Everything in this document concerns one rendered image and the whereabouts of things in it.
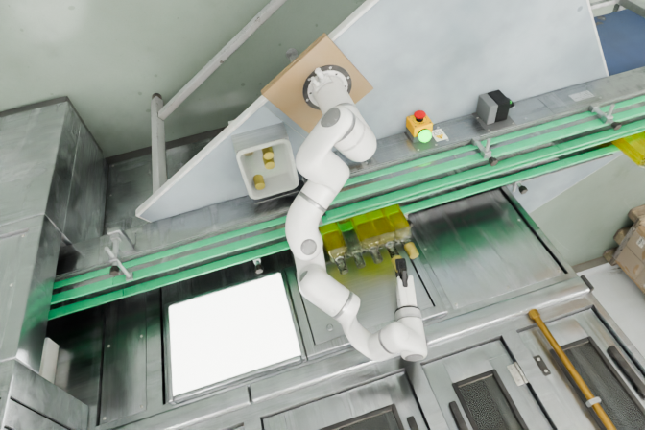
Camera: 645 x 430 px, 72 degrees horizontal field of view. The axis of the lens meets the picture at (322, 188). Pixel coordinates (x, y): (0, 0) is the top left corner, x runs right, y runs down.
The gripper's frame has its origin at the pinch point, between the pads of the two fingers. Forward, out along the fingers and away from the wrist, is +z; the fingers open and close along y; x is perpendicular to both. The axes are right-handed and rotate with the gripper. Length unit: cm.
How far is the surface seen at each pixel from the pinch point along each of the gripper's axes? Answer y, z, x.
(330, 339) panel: -12.7, -16.4, 23.8
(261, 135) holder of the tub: 33, 30, 40
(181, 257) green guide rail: 4, 7, 71
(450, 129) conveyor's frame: 16, 46, -23
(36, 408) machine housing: 10, -40, 97
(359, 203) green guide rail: 6.4, 22.8, 11.2
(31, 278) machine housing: 21, -9, 106
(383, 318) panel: -12.5, -10.4, 6.6
